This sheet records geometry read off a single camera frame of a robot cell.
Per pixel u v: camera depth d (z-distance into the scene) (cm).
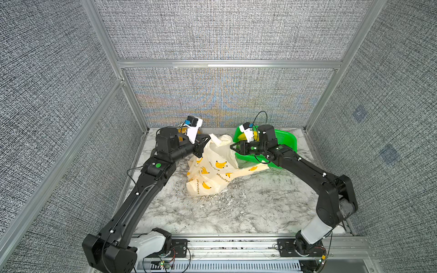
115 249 37
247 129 75
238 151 77
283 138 109
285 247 74
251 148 73
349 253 74
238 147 80
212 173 82
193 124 56
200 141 59
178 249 73
